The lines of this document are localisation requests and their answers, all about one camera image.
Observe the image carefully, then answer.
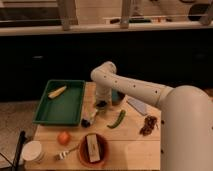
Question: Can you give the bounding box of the orange tomato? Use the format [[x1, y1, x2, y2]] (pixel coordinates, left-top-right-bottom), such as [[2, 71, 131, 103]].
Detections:
[[57, 131, 71, 145]]

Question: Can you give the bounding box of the green chili pepper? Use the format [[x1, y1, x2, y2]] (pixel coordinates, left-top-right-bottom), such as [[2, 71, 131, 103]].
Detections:
[[107, 110, 126, 129]]

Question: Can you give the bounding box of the brown dried fruit cluster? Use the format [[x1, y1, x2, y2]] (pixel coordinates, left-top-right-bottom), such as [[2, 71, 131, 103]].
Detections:
[[140, 115, 157, 136]]

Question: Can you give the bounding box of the white lidded jar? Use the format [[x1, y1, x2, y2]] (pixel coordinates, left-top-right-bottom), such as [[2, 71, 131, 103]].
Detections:
[[21, 141, 44, 163]]

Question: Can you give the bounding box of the terracotta bowl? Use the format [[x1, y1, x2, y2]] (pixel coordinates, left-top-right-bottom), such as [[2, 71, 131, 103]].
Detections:
[[77, 133, 109, 169]]

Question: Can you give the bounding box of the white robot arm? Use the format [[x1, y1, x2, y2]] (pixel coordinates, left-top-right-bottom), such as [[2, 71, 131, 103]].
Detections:
[[91, 61, 213, 171]]

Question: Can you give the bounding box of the teal cup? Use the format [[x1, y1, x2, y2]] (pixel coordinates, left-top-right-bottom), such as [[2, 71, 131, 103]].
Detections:
[[112, 90, 125, 106]]

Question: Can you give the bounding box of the yellow corn cob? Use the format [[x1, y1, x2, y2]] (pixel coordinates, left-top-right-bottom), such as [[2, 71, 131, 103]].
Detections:
[[48, 86, 67, 99]]

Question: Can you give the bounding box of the wooden block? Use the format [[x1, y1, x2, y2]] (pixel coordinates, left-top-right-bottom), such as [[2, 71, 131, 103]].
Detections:
[[86, 134, 100, 163]]

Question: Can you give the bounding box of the black ladle with steel handle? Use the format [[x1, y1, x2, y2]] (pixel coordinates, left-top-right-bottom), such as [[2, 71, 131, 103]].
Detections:
[[81, 109, 98, 128]]

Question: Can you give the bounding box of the green plastic tray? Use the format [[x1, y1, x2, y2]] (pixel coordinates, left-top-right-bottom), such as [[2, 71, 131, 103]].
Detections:
[[33, 80, 85, 126]]

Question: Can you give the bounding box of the black stand pole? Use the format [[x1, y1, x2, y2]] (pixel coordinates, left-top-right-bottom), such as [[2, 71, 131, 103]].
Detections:
[[11, 131, 26, 171]]

